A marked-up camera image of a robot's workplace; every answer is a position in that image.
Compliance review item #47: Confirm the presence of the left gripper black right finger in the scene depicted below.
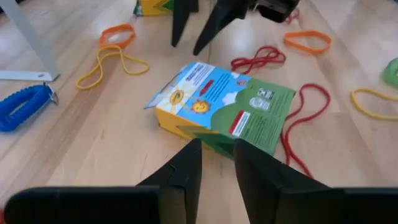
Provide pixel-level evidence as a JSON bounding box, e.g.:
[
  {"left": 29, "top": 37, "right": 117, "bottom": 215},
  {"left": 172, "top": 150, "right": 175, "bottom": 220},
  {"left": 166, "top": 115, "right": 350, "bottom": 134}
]
[{"left": 233, "top": 138, "right": 398, "bottom": 224}]

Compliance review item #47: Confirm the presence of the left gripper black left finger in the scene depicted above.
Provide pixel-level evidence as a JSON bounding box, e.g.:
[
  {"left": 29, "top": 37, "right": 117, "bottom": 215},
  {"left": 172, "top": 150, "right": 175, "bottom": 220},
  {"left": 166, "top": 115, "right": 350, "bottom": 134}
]
[{"left": 3, "top": 138, "right": 203, "bottom": 224}]

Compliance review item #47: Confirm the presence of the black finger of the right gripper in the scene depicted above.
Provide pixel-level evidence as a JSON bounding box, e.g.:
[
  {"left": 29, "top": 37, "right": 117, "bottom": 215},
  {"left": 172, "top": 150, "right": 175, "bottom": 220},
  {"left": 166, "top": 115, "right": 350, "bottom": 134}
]
[
  {"left": 192, "top": 0, "right": 249, "bottom": 56},
  {"left": 170, "top": 0, "right": 200, "bottom": 48}
]

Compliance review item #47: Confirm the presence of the Crayola crayon box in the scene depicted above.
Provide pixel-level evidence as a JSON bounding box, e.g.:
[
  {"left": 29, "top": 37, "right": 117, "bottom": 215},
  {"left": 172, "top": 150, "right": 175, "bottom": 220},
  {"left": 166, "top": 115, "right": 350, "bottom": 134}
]
[
  {"left": 143, "top": 61, "right": 296, "bottom": 159},
  {"left": 132, "top": 0, "right": 175, "bottom": 17}
]

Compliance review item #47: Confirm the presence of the long red rubber band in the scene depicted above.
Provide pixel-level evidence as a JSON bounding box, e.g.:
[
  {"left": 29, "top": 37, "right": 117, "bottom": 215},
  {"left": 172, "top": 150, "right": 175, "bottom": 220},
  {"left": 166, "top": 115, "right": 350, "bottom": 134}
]
[{"left": 279, "top": 83, "right": 331, "bottom": 180}]

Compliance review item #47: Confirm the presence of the orange rubber band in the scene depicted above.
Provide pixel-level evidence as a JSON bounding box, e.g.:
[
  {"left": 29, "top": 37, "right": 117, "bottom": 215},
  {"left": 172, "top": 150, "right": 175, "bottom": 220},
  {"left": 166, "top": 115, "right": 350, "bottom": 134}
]
[
  {"left": 99, "top": 23, "right": 137, "bottom": 49},
  {"left": 283, "top": 29, "right": 333, "bottom": 55}
]

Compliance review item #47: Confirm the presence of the long yellow rubber band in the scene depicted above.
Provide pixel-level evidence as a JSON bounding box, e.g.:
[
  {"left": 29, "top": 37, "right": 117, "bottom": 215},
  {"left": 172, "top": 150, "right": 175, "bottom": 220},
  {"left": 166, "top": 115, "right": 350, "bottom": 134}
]
[{"left": 350, "top": 87, "right": 398, "bottom": 122}]

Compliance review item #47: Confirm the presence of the green spiral wrist coil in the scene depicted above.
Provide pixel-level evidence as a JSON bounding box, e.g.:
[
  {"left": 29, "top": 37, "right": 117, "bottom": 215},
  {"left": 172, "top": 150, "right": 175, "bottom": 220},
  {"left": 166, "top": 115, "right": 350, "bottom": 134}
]
[{"left": 382, "top": 57, "right": 398, "bottom": 88}]

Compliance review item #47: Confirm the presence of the white perforated metal shelf riser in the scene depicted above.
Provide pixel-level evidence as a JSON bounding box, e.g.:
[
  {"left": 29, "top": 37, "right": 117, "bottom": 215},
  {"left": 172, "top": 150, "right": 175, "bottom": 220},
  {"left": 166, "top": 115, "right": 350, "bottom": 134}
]
[{"left": 0, "top": 0, "right": 60, "bottom": 82}]

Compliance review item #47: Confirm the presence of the blue spiral wrist coil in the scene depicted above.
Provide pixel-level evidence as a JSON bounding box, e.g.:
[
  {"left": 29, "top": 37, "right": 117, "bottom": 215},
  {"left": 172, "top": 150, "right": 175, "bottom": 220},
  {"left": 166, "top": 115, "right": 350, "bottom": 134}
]
[{"left": 0, "top": 83, "right": 59, "bottom": 133}]

